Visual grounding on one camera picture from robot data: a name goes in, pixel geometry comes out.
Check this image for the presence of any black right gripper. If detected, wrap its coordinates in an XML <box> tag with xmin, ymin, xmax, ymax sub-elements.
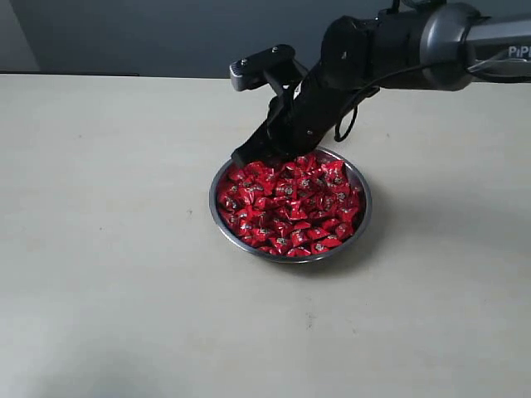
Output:
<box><xmin>231</xmin><ymin>64</ymin><xmax>355</xmax><ymax>167</ymax></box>

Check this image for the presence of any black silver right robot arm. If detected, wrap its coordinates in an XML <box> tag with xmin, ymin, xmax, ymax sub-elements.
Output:
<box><xmin>230</xmin><ymin>1</ymin><xmax>530</xmax><ymax>166</ymax></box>

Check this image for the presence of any dark gray round object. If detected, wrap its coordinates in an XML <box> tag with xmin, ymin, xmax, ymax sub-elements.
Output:
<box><xmin>209</xmin><ymin>148</ymin><xmax>373</xmax><ymax>264</ymax></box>

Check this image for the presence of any red wrapped candy centre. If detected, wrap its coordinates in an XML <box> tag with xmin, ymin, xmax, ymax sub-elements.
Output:
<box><xmin>283</xmin><ymin>177</ymin><xmax>313</xmax><ymax>200</ymax></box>

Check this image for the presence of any red wrapped candy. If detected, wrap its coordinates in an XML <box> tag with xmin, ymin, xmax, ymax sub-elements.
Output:
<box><xmin>310</xmin><ymin>238</ymin><xmax>343</xmax><ymax>255</ymax></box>
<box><xmin>283</xmin><ymin>177</ymin><xmax>313</xmax><ymax>200</ymax></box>
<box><xmin>320</xmin><ymin>160</ymin><xmax>348</xmax><ymax>186</ymax></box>
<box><xmin>269</xmin><ymin>236</ymin><xmax>293</xmax><ymax>255</ymax></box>

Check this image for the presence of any red wrapped candy rear right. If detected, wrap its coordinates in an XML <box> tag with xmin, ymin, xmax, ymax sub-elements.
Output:
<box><xmin>320</xmin><ymin>160</ymin><xmax>348</xmax><ymax>186</ymax></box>

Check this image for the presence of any red wrapped candy front right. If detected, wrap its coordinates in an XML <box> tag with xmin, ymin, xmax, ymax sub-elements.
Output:
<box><xmin>310</xmin><ymin>238</ymin><xmax>343</xmax><ymax>255</ymax></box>

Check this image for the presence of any black camera cable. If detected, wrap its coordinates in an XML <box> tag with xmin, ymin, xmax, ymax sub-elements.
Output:
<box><xmin>334</xmin><ymin>53</ymin><xmax>531</xmax><ymax>142</ymax></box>

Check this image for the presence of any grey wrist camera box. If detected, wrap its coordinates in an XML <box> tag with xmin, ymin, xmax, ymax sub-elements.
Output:
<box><xmin>229</xmin><ymin>44</ymin><xmax>308</xmax><ymax>95</ymax></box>

